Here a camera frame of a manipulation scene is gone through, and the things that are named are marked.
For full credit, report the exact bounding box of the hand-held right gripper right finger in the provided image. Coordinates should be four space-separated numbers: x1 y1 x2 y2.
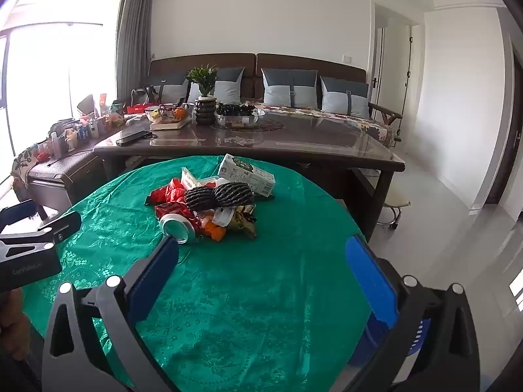
345 235 481 392

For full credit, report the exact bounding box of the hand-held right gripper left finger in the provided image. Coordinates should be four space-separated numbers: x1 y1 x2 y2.
42 236 180 392

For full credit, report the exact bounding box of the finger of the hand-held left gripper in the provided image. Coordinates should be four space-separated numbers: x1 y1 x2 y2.
0 199 37 235
39 211 82 242

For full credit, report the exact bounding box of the orange and white bag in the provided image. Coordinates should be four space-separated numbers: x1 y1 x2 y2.
202 220 227 241

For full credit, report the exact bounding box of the red snack packet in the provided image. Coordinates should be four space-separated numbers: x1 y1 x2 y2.
146 177 193 219

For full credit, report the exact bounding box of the white and green milk carton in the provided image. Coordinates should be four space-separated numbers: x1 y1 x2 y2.
216 153 276 197

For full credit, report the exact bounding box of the person's left hand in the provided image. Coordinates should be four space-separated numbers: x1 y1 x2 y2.
0 290 31 361

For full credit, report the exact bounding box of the brown side cabinet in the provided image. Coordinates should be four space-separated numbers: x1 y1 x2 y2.
26 131 123 213

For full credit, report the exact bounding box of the round metal can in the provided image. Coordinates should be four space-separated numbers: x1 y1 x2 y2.
159 214 199 246

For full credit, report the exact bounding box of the cream round stool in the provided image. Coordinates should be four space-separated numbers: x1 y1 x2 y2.
376 184 411 230

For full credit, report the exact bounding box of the green patterned tablecloth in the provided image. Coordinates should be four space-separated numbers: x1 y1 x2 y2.
22 154 399 392

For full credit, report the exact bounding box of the cluster of small bottles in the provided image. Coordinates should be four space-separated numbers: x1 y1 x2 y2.
37 112 127 160

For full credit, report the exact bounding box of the black striped snack packet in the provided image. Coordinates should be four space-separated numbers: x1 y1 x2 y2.
185 186 223 212
214 182 256 209

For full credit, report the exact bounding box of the cream bread wrapper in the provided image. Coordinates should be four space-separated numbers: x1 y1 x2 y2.
181 167 205 190

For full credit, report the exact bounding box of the black phone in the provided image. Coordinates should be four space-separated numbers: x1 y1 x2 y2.
115 130 158 147

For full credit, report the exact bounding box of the white book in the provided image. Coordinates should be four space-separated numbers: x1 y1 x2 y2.
149 118 193 131

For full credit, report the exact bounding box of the brown glass-top coffee table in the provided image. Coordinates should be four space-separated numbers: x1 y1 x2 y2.
93 108 406 241

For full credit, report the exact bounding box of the glass fruit bowl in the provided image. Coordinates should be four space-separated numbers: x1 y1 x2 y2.
146 104 193 125

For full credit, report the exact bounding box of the dark handbag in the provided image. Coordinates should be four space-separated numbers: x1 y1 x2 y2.
131 86 160 107

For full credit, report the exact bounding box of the floral sofa cover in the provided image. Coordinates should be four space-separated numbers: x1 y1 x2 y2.
241 100 395 143

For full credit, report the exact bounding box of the grey and blue pillow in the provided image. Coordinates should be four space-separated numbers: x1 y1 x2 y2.
157 69 191 103
320 75 370 118
188 66 245 105
261 67 318 109

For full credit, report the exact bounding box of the potted plant in dark vase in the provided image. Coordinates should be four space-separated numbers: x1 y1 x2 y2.
187 64 219 125

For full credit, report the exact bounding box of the glass tray with dark fruit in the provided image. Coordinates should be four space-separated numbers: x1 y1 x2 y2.
214 102 266 128

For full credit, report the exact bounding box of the grey curtain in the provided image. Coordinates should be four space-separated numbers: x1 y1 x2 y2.
116 0 154 103

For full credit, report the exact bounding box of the white interior door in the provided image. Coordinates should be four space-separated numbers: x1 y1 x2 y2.
370 2 421 111

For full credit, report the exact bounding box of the brown wooden sofa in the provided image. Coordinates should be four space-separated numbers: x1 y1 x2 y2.
148 52 403 143

